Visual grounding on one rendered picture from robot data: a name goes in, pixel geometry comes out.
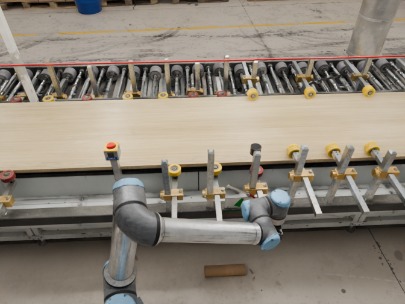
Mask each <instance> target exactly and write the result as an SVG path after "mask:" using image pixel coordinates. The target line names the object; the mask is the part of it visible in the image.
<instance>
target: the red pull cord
mask: <svg viewBox="0 0 405 304"><path fill-rule="evenodd" d="M382 57H405V55H381V56H355V57H305V58H279V59H228V60H177V61H151V62H101V63H50V64H24V65H0V67H4V66H54V65H104V64H130V63H180V62H230V61H256V60H307V59H357V58H382Z"/></svg>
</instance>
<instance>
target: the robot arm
mask: <svg viewBox="0 0 405 304"><path fill-rule="evenodd" d="M112 192H113V221H112V229H111V244H110V259H109V261H107V262H106V263H105V265H104V267H103V271H102V275H103V289H104V304H137V293H136V274H137V268H136V265H135V263H134V260H135V255H136V249H137V244H141V245H145V246H153V247H154V246H156V245H157V244H158V243H159V242H189V243H214V244H252V245H259V246H260V248H261V249H262V250H270V249H273V248H274V247H276V246H277V245H278V244H279V242H280V240H281V239H282V236H283V232H282V229H281V225H282V224H283V223H284V222H285V219H286V215H287V212H288V209H289V206H290V196H289V194H288V193H287V192H285V191H283V190H280V189H277V190H274V191H272V192H271V194H270V195H269V196H265V197H260V198H254V199H249V200H246V201H243V202H242V216H243V218H244V220H245V221H249V223H244V222H234V221H215V220H196V219H185V218H166V217H161V216H160V214H159V213H157V212H150V211H149V210H148V207H147V202H146V195H145V187H144V185H143V183H142V182H141V181H140V180H139V179H136V178H124V179H120V180H119V181H117V182H116V183H115V184H114V186H113V190H112Z"/></svg>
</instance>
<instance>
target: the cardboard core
mask: <svg viewBox="0 0 405 304"><path fill-rule="evenodd" d="M204 274H205V277H217V276H241V275H246V268H245V264H229V265H205V266H204Z"/></svg>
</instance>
